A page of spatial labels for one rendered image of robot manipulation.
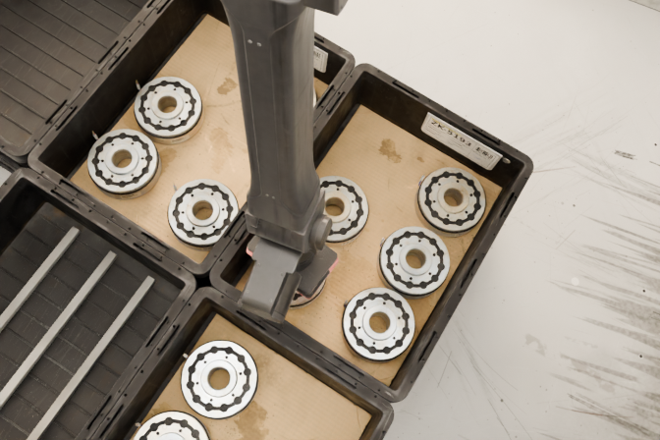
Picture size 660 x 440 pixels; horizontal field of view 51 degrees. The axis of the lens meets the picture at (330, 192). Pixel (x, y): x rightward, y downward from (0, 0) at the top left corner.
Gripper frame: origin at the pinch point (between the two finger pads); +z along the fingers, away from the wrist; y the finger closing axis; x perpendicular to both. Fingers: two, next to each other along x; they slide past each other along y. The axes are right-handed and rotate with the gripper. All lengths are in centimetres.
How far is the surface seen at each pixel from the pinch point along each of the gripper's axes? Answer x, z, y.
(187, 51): 18.2, 5.4, -35.8
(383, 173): 20.8, 4.9, 1.8
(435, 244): 15.5, 1.6, 14.6
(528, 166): 31.0, -5.0, 18.6
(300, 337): -7.8, -6.4, 7.3
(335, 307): -0.6, 3.9, 8.4
